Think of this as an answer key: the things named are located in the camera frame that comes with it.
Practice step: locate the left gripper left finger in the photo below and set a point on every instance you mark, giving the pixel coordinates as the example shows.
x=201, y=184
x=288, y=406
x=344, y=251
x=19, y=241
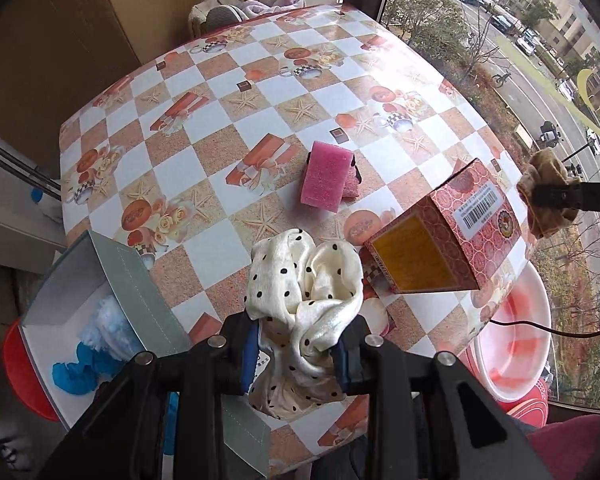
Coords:
x=241, y=353

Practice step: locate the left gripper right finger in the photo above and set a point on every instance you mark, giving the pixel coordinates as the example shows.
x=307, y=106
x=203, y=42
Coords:
x=352, y=373

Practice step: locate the tan brown sock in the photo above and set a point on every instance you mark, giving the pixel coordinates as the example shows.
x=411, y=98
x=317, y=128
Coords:
x=543, y=222

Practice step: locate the white polka dot scrunchie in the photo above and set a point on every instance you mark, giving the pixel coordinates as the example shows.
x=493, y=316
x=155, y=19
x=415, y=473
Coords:
x=303, y=295

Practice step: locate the light blue fluffy fabric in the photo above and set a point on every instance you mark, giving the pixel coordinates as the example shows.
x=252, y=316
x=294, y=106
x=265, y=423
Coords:
x=109, y=329

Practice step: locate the blue cloth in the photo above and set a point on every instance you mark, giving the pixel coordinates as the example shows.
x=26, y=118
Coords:
x=83, y=376

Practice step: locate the small pink foam sponge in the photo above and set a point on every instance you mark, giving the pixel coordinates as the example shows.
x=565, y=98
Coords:
x=326, y=174

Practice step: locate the red patterned carton box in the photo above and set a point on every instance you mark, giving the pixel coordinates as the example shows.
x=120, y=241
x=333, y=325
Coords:
x=453, y=239

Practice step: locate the pink white plastic basin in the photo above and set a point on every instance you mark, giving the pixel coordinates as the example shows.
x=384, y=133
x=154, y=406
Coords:
x=512, y=349

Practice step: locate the pink black small sock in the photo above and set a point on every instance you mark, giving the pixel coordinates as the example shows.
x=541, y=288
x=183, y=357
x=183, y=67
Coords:
x=352, y=183

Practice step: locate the grey open storage box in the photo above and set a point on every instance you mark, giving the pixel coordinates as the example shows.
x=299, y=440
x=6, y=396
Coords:
x=137, y=397

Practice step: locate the red plastic stool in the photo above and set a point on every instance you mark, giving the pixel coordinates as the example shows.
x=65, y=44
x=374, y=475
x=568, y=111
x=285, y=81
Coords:
x=22, y=377

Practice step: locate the checkered patterned tablecloth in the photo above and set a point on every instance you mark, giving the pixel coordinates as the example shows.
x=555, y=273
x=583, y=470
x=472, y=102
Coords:
x=193, y=158

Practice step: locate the chair with clothes pile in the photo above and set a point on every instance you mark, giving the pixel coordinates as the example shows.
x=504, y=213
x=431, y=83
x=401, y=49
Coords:
x=213, y=15

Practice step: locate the red handled mop poles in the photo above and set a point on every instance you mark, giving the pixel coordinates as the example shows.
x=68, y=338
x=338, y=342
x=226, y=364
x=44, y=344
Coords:
x=28, y=174

